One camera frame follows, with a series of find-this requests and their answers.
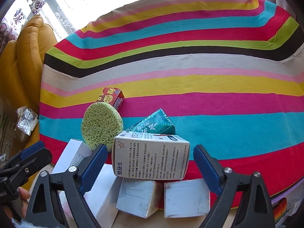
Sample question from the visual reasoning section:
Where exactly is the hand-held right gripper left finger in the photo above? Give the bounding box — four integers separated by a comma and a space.
25, 144, 108, 228

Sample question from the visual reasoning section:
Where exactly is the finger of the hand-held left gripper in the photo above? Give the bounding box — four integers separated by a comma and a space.
0, 141, 45, 169
0, 148, 53, 184

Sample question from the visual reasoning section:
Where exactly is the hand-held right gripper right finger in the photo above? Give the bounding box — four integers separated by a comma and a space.
193, 144, 272, 228

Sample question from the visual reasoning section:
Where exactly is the silver grey box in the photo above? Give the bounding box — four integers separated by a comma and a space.
116, 178, 160, 219
163, 178, 211, 219

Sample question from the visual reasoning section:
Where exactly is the white medicine box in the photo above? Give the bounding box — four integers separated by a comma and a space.
112, 131, 190, 180

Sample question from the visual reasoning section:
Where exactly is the red box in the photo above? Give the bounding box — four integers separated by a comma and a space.
95, 87, 125, 111

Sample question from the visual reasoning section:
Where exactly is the purple storage box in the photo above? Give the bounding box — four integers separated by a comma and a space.
271, 178, 304, 228

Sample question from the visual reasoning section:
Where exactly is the person's left hand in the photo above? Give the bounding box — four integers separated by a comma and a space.
2, 187, 31, 220

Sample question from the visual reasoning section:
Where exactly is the wooden cabinet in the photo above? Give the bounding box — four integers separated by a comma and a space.
0, 114, 31, 157

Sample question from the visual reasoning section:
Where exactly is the crumpled foil packet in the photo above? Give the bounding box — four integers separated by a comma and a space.
15, 107, 39, 136

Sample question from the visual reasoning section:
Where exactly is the plain white box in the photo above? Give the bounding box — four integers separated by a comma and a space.
51, 138, 93, 175

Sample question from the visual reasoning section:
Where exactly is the large white box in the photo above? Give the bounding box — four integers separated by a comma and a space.
59, 163, 123, 228

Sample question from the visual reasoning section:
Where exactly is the white fluffy sleeve cuff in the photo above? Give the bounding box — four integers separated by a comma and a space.
11, 218, 34, 228

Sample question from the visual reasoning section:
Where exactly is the green round sponge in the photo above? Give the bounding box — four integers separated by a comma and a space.
81, 102, 124, 152

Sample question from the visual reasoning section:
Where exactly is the teal green box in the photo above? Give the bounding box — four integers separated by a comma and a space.
125, 108, 177, 135

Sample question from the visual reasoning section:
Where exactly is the rainbow striped blanket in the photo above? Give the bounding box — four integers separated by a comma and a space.
39, 0, 301, 209

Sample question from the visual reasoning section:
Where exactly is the rainbow striped box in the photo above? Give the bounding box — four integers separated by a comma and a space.
273, 198, 288, 226

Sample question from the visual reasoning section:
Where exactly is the yellow leather sofa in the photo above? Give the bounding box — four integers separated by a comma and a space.
0, 14, 59, 148

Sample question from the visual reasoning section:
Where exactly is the white floral lace curtain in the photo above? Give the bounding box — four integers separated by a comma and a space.
0, 0, 79, 43

